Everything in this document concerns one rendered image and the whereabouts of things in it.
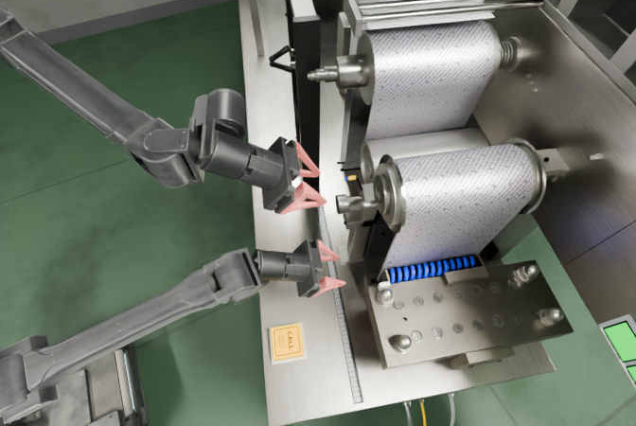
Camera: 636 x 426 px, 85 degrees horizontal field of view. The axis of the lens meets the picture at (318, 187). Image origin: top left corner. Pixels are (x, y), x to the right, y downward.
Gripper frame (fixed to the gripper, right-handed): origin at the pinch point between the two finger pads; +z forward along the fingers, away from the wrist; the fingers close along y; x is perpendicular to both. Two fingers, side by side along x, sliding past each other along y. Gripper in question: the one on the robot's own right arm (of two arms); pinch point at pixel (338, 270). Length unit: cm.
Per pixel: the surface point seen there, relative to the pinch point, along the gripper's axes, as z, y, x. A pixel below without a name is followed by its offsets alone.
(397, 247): 5.4, 0.4, 13.2
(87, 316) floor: -42, -38, -150
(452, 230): 12.0, 0.5, 22.3
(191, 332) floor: 2, -21, -123
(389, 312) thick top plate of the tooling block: 9.4, 9.9, 2.3
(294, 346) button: -2.8, 10.9, -17.9
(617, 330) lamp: 28.8, 22.5, 32.5
